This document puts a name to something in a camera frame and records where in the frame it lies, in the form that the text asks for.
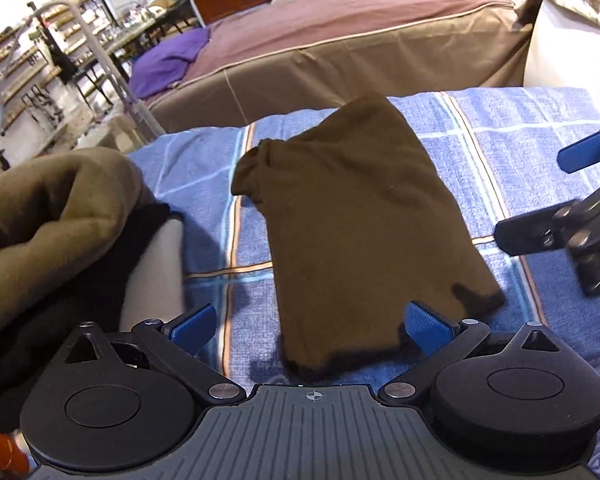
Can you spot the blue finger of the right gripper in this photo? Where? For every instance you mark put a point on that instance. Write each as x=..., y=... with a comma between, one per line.
x=579, y=155

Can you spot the olive green garment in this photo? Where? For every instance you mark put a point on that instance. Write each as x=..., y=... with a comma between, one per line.
x=58, y=215

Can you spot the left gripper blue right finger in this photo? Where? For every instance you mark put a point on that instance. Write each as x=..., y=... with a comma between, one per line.
x=430, y=330

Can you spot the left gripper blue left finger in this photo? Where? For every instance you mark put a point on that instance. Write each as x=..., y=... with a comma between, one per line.
x=193, y=329

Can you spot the blue plaid bed sheet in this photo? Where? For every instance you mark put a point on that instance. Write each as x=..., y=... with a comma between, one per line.
x=495, y=150

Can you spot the brown and mauve mattress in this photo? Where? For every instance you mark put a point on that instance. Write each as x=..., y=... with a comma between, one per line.
x=315, y=54

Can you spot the cluttered metal shelf rack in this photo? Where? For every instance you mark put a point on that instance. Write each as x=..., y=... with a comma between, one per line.
x=67, y=65

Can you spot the white crumpled duvet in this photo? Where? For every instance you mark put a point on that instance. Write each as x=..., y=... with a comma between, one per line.
x=564, y=51

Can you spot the purple cloth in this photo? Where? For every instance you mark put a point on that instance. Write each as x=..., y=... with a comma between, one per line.
x=155, y=70

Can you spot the dark brown long-sleeve shirt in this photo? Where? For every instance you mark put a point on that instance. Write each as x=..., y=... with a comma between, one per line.
x=360, y=224

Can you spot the grey and black garment pile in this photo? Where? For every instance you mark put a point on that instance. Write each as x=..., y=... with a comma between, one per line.
x=140, y=277

